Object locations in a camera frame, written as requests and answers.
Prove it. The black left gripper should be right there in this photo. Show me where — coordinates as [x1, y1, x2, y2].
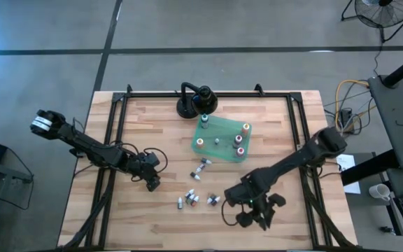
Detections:
[128, 152, 162, 193]

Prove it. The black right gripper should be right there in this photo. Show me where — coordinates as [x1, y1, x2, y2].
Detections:
[225, 174, 286, 230]

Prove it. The green translucent plastic bin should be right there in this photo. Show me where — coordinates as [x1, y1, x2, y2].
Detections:
[190, 114, 253, 164]

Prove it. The black gooseneck desk lamp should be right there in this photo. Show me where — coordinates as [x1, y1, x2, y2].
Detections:
[176, 82, 219, 120]

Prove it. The white paper sheet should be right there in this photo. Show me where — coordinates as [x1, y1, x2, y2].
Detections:
[334, 153, 362, 195]

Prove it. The black support beam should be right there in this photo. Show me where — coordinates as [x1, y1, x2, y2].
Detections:
[339, 149, 402, 187]

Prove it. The white mug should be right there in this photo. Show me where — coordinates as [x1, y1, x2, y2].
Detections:
[368, 183, 392, 202]

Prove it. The black power adapter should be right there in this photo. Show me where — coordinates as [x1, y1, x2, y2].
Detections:
[339, 107, 355, 124]

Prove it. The black low stand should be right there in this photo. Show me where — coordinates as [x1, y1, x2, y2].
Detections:
[0, 159, 34, 185]

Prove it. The grey side table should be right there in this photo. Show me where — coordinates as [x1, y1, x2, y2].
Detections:
[367, 74, 403, 172]

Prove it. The black floor fan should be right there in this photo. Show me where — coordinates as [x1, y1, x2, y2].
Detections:
[340, 0, 403, 43]

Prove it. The black metal table frame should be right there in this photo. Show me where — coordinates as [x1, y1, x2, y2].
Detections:
[56, 83, 360, 251]

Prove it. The yellow cable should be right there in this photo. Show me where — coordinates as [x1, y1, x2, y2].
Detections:
[334, 79, 370, 124]

